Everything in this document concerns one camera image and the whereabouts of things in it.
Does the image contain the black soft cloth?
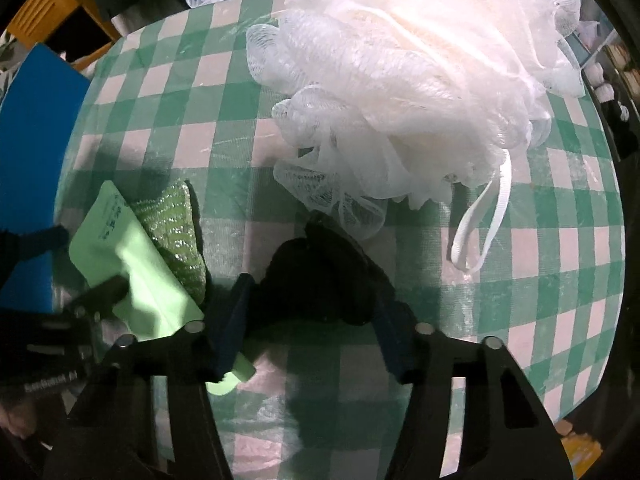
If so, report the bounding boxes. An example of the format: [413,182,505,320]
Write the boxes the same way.
[252,212,416,327]

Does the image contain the blue-edged cardboard box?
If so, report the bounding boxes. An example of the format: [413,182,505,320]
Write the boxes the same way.
[1,44,89,313]

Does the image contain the white mesh bath pouf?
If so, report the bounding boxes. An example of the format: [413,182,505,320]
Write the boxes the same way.
[246,0,584,274]

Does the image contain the light green cloth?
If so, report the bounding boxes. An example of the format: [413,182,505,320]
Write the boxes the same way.
[67,180,256,397]

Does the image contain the green glitter scrub pad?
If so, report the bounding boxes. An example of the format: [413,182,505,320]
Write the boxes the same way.
[131,181,206,306]

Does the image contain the green checkered tablecloth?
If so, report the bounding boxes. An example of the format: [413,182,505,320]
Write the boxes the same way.
[56,0,625,479]

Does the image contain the person's hand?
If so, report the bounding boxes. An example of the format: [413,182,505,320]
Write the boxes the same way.
[0,399,37,439]

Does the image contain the shoe rack with shoes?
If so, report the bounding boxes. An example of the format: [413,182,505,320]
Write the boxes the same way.
[573,21,639,160]

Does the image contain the wooden louvered wardrobe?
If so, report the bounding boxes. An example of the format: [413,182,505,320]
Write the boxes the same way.
[4,0,120,72]

